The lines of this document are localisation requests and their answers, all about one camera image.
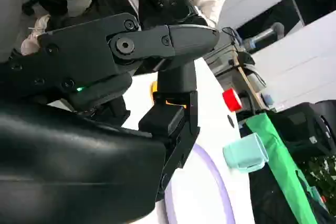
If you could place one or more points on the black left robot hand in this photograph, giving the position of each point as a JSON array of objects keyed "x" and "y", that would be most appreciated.
[{"x": 170, "y": 6}]

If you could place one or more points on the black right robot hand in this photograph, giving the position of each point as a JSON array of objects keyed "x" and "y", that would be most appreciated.
[{"x": 65, "y": 161}]

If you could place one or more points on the grey equipment case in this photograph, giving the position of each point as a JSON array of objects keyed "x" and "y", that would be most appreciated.
[{"x": 223, "y": 61}]

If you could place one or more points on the wooden strip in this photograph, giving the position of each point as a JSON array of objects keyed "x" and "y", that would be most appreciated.
[{"x": 249, "y": 82}]

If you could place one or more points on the white partition board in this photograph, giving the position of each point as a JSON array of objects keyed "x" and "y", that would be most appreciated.
[{"x": 296, "y": 61}]

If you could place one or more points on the lilac plate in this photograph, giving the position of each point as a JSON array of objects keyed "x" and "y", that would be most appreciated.
[{"x": 199, "y": 197}]

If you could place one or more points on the pale green mug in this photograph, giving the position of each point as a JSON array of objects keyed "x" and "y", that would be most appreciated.
[{"x": 242, "y": 153}]

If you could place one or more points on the black office chair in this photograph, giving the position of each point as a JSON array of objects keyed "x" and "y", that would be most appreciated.
[{"x": 302, "y": 127}]

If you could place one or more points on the green cloth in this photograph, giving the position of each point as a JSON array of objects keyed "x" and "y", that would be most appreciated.
[{"x": 278, "y": 161}]

